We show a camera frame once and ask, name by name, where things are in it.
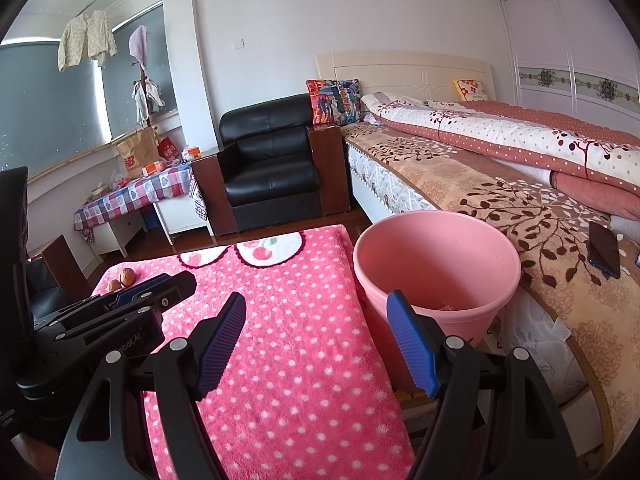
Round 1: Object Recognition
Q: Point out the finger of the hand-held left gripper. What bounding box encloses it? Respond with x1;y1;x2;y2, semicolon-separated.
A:
31;274;173;323
50;270;197;336

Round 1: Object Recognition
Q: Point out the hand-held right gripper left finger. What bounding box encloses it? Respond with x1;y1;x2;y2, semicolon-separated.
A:
54;291;248;480

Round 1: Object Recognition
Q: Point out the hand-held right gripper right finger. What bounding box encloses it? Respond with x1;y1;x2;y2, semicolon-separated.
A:
386;289;576;480

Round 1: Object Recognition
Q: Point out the pink plastic bucket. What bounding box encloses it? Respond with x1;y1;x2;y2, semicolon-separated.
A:
353;211;522;393

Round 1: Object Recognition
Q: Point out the white drawer desk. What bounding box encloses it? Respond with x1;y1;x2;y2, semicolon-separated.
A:
92;214;149;260

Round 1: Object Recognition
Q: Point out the white cabinet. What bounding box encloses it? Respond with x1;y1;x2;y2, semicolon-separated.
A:
152;195;216;246

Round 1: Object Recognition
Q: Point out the black leather armchair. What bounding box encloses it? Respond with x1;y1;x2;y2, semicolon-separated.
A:
192;93;351;237
25;234;93;331

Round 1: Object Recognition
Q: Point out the pink dotted blanket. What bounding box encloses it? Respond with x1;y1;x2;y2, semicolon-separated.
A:
90;224;416;480

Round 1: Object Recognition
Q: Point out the checkered cloth side table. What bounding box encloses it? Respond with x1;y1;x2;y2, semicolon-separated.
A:
74;162;198;243

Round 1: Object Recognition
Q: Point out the purple checked cloth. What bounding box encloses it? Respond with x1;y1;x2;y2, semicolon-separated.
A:
189;180;208;221

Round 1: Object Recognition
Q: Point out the brown paper bag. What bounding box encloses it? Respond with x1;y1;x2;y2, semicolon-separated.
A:
112;127;161;178

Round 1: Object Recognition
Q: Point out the red bag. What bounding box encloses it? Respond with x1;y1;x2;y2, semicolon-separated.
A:
157;137;183;166

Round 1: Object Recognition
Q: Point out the wooden coat rack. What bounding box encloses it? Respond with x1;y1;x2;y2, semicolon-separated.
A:
131;25;166;131

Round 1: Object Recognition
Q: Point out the white bed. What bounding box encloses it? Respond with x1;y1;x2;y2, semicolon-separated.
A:
315;51;640;461

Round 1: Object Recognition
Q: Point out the brown floral bedspread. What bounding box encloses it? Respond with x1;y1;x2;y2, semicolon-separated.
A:
340;122;640;411

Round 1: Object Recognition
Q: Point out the white garment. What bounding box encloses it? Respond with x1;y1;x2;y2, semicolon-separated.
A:
131;77;166;121

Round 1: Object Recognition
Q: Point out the grey window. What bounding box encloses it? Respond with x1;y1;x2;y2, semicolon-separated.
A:
0;2;178;171

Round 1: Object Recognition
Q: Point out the black smartphone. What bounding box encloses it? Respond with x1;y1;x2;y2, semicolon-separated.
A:
587;221;622;280

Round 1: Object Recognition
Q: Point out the pink white floral quilt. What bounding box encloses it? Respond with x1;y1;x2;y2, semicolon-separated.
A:
361;91;640;221

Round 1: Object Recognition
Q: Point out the colourful patterned cushion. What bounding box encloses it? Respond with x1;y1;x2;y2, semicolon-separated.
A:
305;78;362;127

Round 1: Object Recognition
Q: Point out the lilac cloth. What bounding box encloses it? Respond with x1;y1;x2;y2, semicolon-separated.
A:
128;25;151;71

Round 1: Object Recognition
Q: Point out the cream hanging jacket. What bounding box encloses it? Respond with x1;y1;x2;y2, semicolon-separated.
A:
56;10;118;72

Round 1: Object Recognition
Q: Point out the yellow floral pillow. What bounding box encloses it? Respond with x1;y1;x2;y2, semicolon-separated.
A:
451;78;491;102

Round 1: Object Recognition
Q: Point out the white wardrobe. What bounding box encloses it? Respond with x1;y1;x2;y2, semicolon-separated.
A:
487;0;640;133

